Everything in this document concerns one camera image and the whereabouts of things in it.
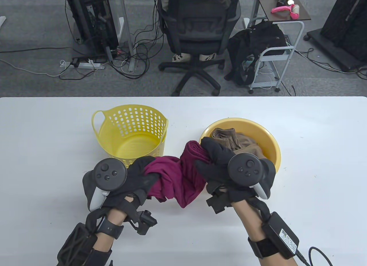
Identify person's left hand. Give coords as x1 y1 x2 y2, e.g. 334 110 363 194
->
102 156 161 218

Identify person's right hand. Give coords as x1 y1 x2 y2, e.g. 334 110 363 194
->
195 137 276 203

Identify brown shorts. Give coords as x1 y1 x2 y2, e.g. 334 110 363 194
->
211 128 265 160

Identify maroon shorts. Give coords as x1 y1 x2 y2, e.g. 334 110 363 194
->
142 141 212 208

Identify person's left forearm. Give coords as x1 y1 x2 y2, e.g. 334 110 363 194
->
92 207 128 266

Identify black left hand controller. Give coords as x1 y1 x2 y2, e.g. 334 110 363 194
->
83 158 127 212

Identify black hand controller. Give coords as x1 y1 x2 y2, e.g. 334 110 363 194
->
83 158 127 212
228 153 276 200

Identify yellow perforated plastic basket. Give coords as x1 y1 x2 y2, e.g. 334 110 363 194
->
92 105 169 168

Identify black right hand controller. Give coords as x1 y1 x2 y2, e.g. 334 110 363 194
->
228 153 276 200

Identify yellow plastic basin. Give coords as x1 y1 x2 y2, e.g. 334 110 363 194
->
199 118 281 175

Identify black battery pack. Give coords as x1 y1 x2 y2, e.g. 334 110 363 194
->
261 212 300 259

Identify white rolling cart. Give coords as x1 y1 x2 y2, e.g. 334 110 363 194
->
244 0 311 94

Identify black backpack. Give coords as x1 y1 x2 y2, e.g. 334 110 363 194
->
224 20 287 86

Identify white power strip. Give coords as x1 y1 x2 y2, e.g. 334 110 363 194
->
60 60 105 69

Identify black office chair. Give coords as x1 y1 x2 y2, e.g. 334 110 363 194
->
158 0 243 96

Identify white desk leg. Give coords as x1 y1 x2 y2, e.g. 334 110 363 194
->
119 0 137 73

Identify black computer tower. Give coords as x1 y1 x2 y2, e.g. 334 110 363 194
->
65 0 119 59

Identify black cabinet on casters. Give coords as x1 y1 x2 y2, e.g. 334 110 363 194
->
304 0 367 72

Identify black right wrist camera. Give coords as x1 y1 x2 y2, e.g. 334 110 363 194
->
206 189 234 214

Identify black left wrist strap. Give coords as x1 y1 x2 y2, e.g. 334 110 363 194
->
97 217 124 239

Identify black right forearm strap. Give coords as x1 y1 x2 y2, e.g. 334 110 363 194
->
248 237 280 259

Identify black braided cable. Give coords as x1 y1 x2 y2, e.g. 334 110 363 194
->
297 247 333 266

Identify pink handled tool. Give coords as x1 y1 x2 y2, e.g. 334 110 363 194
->
272 5 299 19

